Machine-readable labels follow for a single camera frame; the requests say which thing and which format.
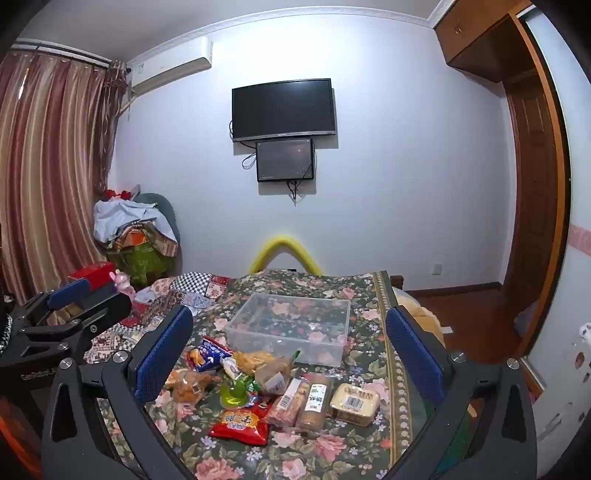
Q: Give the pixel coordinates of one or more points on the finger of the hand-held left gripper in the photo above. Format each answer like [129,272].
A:
[106,304]
[69,291]

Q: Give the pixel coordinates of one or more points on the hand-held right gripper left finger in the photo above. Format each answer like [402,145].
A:
[164,357]

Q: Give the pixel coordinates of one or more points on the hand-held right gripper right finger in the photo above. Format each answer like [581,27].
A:
[415,357]

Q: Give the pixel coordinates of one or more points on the brown bread packet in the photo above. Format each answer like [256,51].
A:
[187,386]

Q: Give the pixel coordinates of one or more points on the blue and orange snack packet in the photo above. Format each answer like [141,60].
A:
[210,354]

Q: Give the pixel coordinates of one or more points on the pale yellow cake tray packet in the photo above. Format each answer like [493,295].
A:
[354,402]

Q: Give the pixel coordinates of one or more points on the green jelly cup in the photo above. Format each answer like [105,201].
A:
[234,396]

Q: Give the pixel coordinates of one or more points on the orange and white cracker packet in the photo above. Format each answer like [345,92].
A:
[256,361]

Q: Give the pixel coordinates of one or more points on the red snack packet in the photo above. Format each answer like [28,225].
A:
[238,425]

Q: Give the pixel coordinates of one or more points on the brown biscuit roll packet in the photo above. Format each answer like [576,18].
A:
[315,400]

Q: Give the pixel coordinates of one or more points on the grey-brown pastry bag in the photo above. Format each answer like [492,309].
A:
[276,374]

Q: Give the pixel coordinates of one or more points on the clear plastic storage box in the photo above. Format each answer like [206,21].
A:
[288,330]

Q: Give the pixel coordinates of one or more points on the pink wafer packet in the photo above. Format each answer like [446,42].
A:
[286,402]

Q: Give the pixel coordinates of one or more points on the pink plush toy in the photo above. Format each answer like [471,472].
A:
[123,282]

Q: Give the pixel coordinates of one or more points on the red box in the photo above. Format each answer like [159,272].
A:
[92,272]

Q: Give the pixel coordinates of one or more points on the pale yellow duvet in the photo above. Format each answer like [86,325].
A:
[418,314]

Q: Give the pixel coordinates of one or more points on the patchwork quilt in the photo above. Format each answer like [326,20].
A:
[203,288]

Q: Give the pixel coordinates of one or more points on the pile of clothes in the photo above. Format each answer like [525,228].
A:
[129,226]

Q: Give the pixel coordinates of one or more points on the grey-green chair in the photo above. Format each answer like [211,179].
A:
[162,207]

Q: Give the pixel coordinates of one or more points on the striped brown curtain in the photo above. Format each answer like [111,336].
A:
[46,175]

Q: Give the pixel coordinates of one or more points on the yellow foam tube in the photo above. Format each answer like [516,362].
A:
[286,247]

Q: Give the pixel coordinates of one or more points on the wooden door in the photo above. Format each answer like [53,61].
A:
[531,194]

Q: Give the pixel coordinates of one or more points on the white air conditioner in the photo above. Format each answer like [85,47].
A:
[171,62]

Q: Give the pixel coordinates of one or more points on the wooden overhead cabinet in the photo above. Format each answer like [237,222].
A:
[480,41]

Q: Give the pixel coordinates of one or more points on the white wall socket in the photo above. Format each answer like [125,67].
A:
[436,268]

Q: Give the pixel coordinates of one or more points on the small wall monitor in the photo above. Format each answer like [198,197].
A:
[285,159]

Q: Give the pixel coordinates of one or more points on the large wall television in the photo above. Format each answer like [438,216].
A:
[282,110]

